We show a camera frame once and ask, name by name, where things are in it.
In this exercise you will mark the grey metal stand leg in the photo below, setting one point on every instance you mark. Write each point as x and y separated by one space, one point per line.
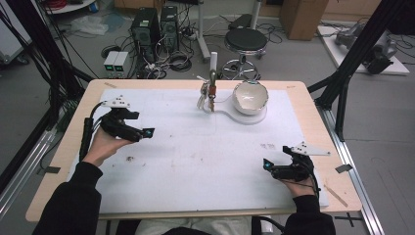
203 36

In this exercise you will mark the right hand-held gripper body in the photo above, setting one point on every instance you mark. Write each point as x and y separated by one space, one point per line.
298 171

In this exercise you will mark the white table mat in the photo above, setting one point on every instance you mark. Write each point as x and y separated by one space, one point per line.
195 169

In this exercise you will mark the person's right hand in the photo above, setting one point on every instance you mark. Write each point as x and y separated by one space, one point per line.
301 189

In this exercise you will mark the aluminium rail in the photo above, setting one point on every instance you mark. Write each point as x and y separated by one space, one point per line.
23 173
355 182

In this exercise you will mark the white floor platform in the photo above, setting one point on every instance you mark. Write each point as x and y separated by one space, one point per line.
329 45

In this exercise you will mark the black round stool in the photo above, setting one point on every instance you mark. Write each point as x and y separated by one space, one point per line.
245 40

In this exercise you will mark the black computer tower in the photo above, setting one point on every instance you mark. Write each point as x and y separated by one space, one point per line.
169 27
145 32

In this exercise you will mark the grey machine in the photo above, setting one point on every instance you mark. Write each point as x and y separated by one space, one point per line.
378 49

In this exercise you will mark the person's left hand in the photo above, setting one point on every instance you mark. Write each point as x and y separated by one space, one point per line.
102 147

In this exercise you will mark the cardboard box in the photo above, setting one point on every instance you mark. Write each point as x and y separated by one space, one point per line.
303 19

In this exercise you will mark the black metal frame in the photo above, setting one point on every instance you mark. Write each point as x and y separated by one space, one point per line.
355 55
49 58

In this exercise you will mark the black tape piece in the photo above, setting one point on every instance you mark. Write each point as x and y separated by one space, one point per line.
53 169
344 168

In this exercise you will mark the white key stand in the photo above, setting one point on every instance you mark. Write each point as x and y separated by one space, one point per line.
243 118

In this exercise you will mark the clear plastic bag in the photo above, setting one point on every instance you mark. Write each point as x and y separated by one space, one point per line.
88 25

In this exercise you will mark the thin wooden stick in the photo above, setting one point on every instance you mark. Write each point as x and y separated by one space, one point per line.
336 196

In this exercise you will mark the black tape cross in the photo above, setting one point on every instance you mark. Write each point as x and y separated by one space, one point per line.
349 219

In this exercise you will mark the white bowl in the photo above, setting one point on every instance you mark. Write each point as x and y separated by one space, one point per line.
249 98

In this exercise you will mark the white power supply unit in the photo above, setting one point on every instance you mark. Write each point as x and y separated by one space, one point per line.
110 63
122 63

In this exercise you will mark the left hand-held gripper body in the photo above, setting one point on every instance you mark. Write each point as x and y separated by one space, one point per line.
119 125

